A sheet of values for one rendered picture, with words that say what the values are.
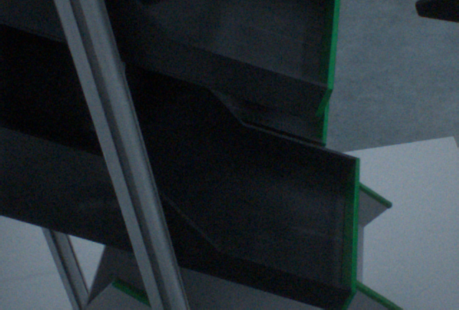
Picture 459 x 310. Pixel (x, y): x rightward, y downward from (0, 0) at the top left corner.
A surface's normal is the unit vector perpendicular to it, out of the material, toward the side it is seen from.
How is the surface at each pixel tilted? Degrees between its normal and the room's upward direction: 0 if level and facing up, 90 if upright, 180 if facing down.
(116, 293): 90
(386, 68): 0
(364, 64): 0
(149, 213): 90
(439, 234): 0
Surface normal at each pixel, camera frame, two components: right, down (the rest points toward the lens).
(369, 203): -0.13, 0.64
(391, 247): -0.16, -0.76
